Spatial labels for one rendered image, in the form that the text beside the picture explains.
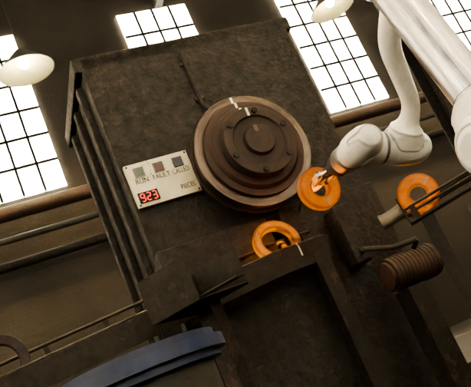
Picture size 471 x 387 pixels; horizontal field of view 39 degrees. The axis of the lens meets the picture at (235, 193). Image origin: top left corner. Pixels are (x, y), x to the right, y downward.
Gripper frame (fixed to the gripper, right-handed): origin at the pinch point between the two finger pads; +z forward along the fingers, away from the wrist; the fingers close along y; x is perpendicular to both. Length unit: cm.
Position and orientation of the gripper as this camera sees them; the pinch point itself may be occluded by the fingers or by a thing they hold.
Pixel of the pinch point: (317, 184)
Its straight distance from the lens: 233.5
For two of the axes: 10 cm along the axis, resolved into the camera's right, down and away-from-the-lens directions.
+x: -3.7, -9.0, 2.2
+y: 8.8, -2.7, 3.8
